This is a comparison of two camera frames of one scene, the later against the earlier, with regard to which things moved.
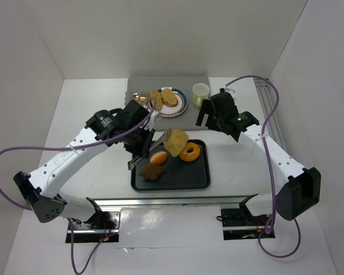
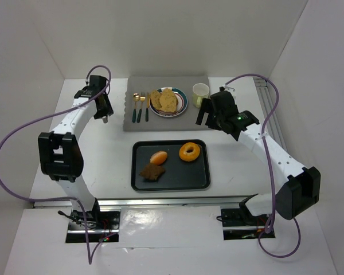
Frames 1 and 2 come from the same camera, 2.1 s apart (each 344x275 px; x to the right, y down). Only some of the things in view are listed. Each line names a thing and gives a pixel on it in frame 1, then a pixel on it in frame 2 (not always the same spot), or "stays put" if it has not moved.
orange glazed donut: (190, 156) stays put
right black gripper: (207, 112) stays put
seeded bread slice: (159, 99) stays put
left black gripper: (143, 142) → (104, 112)
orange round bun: (159, 158) stays put
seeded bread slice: (177, 142) → (168, 101)
